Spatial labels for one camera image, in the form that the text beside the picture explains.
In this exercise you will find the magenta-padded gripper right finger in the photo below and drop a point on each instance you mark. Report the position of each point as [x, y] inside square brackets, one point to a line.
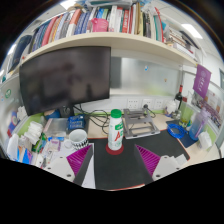
[148, 159]

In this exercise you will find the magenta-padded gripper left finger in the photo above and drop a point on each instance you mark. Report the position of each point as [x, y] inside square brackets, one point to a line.
[80, 158]

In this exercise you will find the white drink bottle green cap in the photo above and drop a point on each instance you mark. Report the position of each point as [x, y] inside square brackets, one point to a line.
[115, 133]

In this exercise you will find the translucent purple water bottle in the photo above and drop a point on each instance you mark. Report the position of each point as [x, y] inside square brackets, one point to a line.
[199, 124]

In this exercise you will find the white paper sheet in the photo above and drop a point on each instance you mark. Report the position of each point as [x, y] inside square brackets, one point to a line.
[88, 173]

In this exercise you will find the black white checkered mug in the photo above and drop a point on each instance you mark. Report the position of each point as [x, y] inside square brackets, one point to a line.
[79, 138]

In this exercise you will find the small pink packet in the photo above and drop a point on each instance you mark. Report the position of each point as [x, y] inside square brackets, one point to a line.
[55, 145]

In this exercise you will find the grey metal laptop stand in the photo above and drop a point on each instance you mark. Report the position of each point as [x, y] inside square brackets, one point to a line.
[141, 128]

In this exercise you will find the black desk mat red edge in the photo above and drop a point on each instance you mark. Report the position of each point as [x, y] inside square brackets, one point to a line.
[113, 170]

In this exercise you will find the blue patterned box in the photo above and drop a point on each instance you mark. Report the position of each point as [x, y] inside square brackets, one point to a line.
[76, 122]

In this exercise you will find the clear plastic box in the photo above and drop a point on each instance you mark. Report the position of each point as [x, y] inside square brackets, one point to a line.
[56, 126]

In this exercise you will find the dark blue mat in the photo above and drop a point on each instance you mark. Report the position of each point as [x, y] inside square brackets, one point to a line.
[188, 142]

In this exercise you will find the blue round container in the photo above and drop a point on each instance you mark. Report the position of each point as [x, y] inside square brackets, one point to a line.
[51, 114]

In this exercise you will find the blue tissue box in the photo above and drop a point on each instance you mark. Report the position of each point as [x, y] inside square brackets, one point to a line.
[26, 156]

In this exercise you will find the stack of white napkins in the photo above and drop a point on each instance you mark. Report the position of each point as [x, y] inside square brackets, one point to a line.
[33, 131]

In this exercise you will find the white plastic bag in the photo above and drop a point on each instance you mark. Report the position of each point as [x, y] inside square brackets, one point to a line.
[172, 107]

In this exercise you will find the white tissue pack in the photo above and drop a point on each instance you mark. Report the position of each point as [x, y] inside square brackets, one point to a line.
[204, 140]

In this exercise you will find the dark wine bottle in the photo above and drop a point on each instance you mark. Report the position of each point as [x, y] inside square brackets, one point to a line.
[179, 96]

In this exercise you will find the black computer monitor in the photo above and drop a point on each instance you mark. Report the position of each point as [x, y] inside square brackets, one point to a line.
[65, 78]

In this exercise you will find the purple hanging banner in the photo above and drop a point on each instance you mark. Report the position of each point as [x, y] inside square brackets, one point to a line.
[201, 81]

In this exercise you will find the beige shelf with books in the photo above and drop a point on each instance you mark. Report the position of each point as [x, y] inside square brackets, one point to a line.
[113, 41]

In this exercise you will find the white wall socket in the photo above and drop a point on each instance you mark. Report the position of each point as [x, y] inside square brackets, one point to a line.
[146, 103]
[159, 104]
[132, 103]

